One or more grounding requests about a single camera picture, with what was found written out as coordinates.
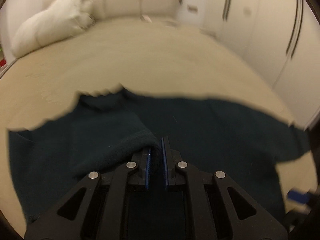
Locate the white wardrobe with black handles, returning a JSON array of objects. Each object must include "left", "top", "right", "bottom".
[{"left": 203, "top": 0, "right": 320, "bottom": 128}]

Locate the white rolled duvet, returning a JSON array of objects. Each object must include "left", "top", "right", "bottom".
[{"left": 11, "top": 0, "right": 95, "bottom": 58}]

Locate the beige bed with sheet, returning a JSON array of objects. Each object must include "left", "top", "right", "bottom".
[{"left": 0, "top": 17, "right": 316, "bottom": 230}]

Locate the small red object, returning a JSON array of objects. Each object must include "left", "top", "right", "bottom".
[{"left": 0, "top": 59, "right": 7, "bottom": 67}]

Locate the dark teal knit sweater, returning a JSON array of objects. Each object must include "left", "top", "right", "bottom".
[{"left": 8, "top": 89, "right": 310, "bottom": 222}]

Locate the wall socket plate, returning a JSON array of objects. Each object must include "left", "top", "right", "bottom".
[{"left": 187, "top": 5, "right": 198, "bottom": 14}]

